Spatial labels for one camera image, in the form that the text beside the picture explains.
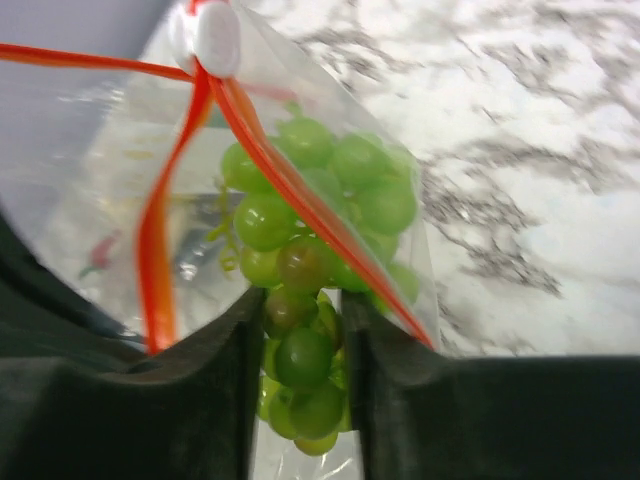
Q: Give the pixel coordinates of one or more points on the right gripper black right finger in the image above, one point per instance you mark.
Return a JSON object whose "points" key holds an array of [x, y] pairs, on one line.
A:
{"points": [[422, 415]]}

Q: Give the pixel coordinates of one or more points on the green grape bunch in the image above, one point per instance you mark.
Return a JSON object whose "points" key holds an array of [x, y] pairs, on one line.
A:
{"points": [[367, 181]]}

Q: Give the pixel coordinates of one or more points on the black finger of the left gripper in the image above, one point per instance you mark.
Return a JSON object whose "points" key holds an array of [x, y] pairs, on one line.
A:
{"points": [[24, 271]]}

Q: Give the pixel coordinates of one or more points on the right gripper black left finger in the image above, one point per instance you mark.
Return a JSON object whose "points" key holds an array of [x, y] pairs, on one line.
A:
{"points": [[78, 406]]}

